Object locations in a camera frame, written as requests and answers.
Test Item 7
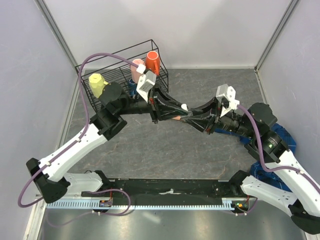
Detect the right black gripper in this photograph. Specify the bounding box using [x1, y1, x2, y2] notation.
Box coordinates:
[181, 95, 257, 138]

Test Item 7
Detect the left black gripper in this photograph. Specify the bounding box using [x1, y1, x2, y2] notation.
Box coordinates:
[117, 83, 189, 124]

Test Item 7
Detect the white nail polish cap brush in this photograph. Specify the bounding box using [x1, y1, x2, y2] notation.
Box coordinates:
[181, 103, 189, 112]

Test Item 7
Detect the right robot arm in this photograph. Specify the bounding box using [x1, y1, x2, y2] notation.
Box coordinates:
[180, 97, 320, 235]

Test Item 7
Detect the blue plaid sleeve forearm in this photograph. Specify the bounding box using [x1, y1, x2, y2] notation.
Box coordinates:
[214, 128, 251, 142]

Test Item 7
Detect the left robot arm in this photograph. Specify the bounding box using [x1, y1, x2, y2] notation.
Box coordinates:
[26, 82, 191, 204]

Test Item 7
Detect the blue item in rack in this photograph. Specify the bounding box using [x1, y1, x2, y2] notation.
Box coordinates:
[128, 78, 137, 98]

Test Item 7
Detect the pink mug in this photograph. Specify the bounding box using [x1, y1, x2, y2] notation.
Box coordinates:
[130, 58, 145, 84]

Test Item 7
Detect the orange mug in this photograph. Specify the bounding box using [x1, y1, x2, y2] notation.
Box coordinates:
[145, 50, 160, 76]

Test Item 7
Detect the yellow faceted mug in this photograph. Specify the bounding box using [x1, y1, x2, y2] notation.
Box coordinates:
[88, 73, 109, 98]

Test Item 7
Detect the blue plaid cloth pile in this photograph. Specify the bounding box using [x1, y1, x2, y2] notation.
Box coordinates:
[249, 123, 297, 192]

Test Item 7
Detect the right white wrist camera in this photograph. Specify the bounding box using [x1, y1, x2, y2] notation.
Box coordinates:
[215, 84, 240, 117]

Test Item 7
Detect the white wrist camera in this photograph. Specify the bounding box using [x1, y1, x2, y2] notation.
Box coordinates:
[215, 84, 240, 117]
[136, 70, 157, 103]

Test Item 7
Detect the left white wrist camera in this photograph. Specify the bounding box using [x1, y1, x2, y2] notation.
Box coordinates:
[136, 70, 157, 103]

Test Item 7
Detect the black wire dish rack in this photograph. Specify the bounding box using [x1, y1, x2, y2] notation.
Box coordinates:
[81, 39, 160, 111]

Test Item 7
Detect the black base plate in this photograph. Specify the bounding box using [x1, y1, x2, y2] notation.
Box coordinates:
[81, 177, 251, 206]

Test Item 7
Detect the light blue cable duct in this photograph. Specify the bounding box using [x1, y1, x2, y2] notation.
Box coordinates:
[46, 197, 251, 210]

